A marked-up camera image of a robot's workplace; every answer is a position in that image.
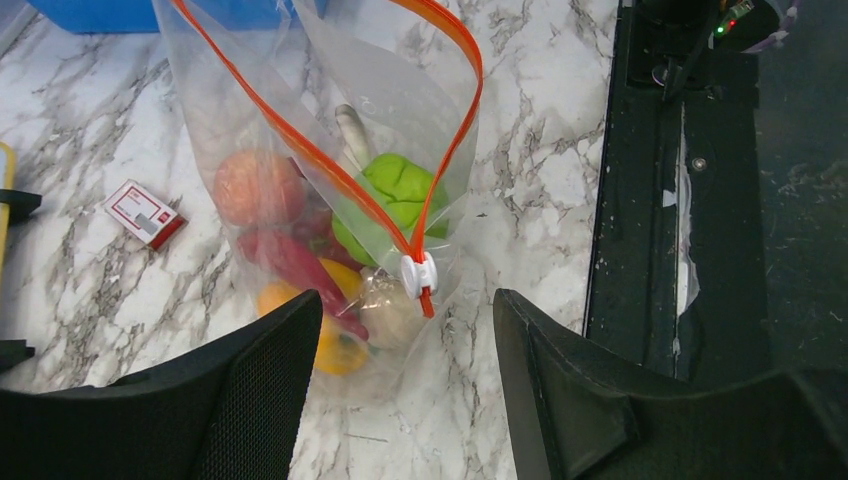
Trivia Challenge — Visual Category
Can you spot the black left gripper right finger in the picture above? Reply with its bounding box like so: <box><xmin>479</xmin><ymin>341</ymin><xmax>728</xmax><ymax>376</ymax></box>
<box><xmin>493</xmin><ymin>289</ymin><xmax>847</xmax><ymax>479</ymax></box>

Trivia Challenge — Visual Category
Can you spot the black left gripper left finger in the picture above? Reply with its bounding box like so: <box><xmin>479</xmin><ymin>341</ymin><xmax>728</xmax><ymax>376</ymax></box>
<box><xmin>1</xmin><ymin>291</ymin><xmax>322</xmax><ymax>479</ymax></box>

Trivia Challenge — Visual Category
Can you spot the yellow bell pepper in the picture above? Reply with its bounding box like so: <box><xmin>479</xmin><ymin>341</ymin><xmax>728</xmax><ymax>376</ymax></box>
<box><xmin>257</xmin><ymin>258</ymin><xmax>368</xmax><ymax>375</ymax></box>

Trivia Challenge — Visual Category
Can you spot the red chili pepper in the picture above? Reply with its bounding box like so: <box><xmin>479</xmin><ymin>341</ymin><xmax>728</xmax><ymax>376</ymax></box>
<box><xmin>236</xmin><ymin>228</ymin><xmax>369</xmax><ymax>341</ymax></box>
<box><xmin>291</xmin><ymin>209</ymin><xmax>364</xmax><ymax>271</ymax></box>

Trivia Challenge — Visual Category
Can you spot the garlic bulb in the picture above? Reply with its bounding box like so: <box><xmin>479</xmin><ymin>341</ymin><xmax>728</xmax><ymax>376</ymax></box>
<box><xmin>359</xmin><ymin>267</ymin><xmax>428</xmax><ymax>350</ymax></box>

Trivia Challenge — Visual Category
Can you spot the peach fruit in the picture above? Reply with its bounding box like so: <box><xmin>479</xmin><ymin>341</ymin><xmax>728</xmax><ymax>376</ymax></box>
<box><xmin>212</xmin><ymin>150</ymin><xmax>306</xmax><ymax>227</ymax></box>

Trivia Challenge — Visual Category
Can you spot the green lime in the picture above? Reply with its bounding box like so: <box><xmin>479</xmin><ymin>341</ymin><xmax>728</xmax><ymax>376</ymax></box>
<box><xmin>331</xmin><ymin>153</ymin><xmax>433</xmax><ymax>267</ymax></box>

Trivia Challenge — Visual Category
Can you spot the white mushroom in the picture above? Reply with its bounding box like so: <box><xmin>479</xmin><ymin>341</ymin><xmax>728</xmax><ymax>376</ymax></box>
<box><xmin>335</xmin><ymin>104</ymin><xmax>374</xmax><ymax>171</ymax></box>

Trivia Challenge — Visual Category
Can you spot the clear zip bag orange zipper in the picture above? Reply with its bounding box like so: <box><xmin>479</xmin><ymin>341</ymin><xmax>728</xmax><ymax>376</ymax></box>
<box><xmin>153</xmin><ymin>1</ymin><xmax>484</xmax><ymax>405</ymax></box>

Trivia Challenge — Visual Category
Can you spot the red white staple box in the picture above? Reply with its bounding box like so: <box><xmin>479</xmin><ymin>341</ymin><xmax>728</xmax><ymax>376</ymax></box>
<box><xmin>105</xmin><ymin>180</ymin><xmax>187</xmax><ymax>251</ymax></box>

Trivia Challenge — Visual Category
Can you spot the blue plastic bin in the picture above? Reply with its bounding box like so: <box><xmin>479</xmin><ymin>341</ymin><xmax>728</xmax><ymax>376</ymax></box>
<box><xmin>25</xmin><ymin>0</ymin><xmax>329</xmax><ymax>36</ymax></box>

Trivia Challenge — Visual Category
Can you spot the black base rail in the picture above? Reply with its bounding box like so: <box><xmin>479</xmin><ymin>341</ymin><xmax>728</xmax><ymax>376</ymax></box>
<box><xmin>582</xmin><ymin>0</ymin><xmax>848</xmax><ymax>392</ymax></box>

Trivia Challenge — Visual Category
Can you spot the small whiteboard yellow frame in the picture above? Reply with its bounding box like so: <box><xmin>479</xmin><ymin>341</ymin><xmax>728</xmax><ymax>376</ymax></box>
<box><xmin>0</xmin><ymin>140</ymin><xmax>44</xmax><ymax>372</ymax></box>

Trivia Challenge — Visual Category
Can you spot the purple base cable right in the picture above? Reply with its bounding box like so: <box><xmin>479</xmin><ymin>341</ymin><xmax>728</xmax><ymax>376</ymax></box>
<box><xmin>741</xmin><ymin>0</ymin><xmax>804</xmax><ymax>56</ymax></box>

